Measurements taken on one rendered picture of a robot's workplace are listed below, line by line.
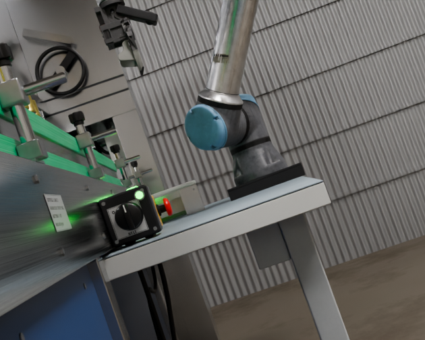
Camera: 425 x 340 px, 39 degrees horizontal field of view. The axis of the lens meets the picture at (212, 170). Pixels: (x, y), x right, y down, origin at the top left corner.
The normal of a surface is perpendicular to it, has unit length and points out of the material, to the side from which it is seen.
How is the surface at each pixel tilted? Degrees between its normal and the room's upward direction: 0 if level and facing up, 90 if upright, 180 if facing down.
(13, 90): 90
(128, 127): 90
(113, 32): 90
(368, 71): 90
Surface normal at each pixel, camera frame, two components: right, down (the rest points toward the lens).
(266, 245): -0.11, 0.00
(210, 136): -0.56, 0.26
